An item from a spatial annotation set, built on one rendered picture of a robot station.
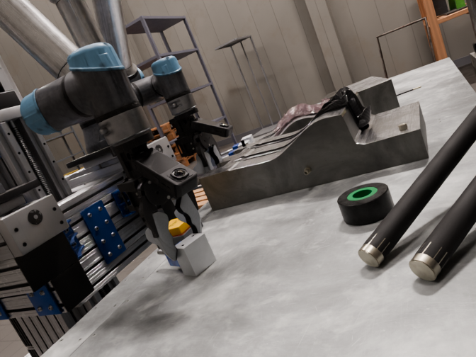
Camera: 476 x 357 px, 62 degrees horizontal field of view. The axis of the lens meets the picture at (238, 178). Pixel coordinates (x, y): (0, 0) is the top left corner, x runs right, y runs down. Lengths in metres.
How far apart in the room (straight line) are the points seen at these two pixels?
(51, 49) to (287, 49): 6.81
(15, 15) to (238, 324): 0.68
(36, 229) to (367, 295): 0.75
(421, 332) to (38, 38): 0.77
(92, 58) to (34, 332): 1.13
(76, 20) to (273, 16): 6.52
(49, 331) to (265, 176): 0.94
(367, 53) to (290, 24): 1.42
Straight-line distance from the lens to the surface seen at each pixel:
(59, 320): 1.44
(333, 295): 0.49
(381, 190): 0.64
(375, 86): 1.23
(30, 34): 0.87
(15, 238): 0.98
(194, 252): 0.67
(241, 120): 8.08
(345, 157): 0.84
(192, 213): 0.69
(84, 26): 1.20
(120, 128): 0.64
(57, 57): 0.84
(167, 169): 0.62
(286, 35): 7.52
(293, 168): 0.87
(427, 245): 0.47
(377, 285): 0.48
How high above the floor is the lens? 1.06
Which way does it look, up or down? 12 degrees down
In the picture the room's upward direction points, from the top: 23 degrees counter-clockwise
